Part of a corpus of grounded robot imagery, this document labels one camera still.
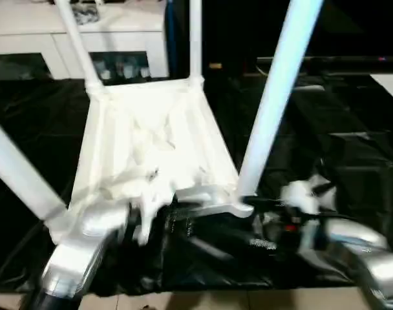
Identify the white plastic table top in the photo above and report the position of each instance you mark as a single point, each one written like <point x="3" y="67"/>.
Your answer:
<point x="135" y="129"/>

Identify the white plastic table leg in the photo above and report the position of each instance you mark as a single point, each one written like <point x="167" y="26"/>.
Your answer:
<point x="22" y="168"/>
<point x="274" y="97"/>
<point x="195" y="42"/>
<point x="80" y="48"/>

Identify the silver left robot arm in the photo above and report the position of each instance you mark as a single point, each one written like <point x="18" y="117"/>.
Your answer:
<point x="73" y="252"/>

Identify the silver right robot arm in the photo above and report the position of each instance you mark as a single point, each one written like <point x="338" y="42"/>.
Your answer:
<point x="361" y="232"/>

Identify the black glossy mat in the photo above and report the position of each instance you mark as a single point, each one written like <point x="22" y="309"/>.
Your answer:
<point x="345" y="145"/>

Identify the small white cup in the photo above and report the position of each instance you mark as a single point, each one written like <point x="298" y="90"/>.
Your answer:
<point x="145" y="72"/>

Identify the small tan label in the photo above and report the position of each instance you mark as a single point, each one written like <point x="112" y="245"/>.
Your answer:
<point x="215" y="65"/>

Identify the white flat panel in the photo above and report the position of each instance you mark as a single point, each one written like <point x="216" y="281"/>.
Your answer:
<point x="388" y="88"/>

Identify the long black bar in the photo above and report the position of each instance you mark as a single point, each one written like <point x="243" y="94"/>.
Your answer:
<point x="345" y="62"/>

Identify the white glass-door cabinet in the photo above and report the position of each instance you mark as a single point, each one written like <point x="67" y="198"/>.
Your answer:
<point x="125" y="38"/>

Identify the large dark screen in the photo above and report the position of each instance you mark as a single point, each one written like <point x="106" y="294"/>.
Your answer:
<point x="345" y="26"/>

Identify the dark bag of parts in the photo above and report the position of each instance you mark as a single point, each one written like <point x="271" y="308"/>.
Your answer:
<point x="86" y="14"/>

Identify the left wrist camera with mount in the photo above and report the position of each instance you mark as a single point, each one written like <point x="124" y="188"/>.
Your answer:
<point x="151" y="200"/>

